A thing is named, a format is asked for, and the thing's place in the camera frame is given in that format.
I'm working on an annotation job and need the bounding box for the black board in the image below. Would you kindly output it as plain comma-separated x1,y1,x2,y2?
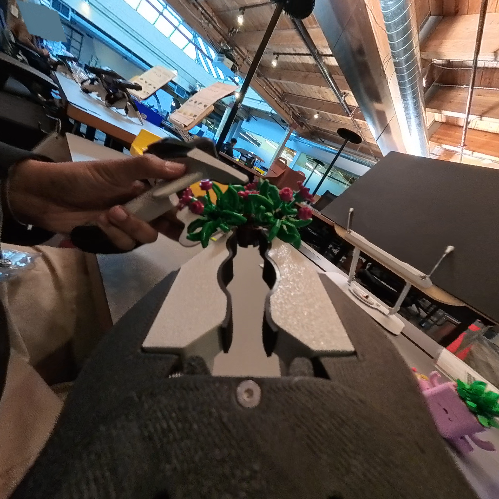
320,151,499,324

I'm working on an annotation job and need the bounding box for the long pale desk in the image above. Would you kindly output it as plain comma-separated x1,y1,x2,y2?
52,70,184,150

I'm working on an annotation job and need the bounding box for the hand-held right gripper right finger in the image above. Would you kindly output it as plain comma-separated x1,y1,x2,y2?
260,239,356,358

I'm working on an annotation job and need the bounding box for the clear printed sheet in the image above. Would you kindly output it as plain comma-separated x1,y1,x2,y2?
435,347,488,384

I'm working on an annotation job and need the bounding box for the brown cardboard carrier box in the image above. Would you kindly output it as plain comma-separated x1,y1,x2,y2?
268,157,308,187

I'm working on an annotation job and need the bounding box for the toy flower plant brown base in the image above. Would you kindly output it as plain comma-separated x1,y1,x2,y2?
177,177,316,250

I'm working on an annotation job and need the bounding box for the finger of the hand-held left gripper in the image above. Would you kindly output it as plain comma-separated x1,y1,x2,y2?
177,207,234,249
151,149,251,198

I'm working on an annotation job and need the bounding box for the pink brick planter with plant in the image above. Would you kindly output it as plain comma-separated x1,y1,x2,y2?
419,370,496,456

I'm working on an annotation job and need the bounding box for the green leafy toy plant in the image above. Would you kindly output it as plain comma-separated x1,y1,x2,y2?
455,379,499,429

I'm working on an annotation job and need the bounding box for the ceiling projector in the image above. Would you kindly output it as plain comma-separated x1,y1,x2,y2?
214,51,239,73

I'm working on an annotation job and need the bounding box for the idle hand-held gripper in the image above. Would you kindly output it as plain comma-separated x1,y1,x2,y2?
103,80,145,125
80,64,117,96

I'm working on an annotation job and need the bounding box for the large ceiling duct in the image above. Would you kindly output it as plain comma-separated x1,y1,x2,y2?
312,0,431,156

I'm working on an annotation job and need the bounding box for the small tan poster board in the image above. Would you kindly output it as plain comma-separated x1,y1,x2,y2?
130,65,178,100

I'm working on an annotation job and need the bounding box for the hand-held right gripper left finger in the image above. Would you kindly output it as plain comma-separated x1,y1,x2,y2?
141,234,238,355

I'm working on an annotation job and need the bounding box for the large black office chair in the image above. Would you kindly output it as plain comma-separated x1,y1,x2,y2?
0,52,65,135

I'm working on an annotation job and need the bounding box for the person's left forearm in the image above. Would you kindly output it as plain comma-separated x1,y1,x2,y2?
0,141,55,246

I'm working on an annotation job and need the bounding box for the black pole lamp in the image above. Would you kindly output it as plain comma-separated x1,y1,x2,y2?
312,128,362,195
214,0,317,156

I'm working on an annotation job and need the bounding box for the tall tan poster board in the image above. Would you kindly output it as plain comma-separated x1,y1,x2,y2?
168,82,239,132

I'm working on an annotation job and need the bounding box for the person's left hand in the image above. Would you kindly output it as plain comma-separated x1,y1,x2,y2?
7,154,188,245

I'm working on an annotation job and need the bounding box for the small blue bin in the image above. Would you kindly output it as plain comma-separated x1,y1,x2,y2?
134,102,163,126

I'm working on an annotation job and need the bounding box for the clear bag with red card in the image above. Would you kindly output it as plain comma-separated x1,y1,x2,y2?
0,249,43,282

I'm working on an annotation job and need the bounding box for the red black desk frame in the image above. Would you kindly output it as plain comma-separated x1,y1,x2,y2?
446,320,485,355

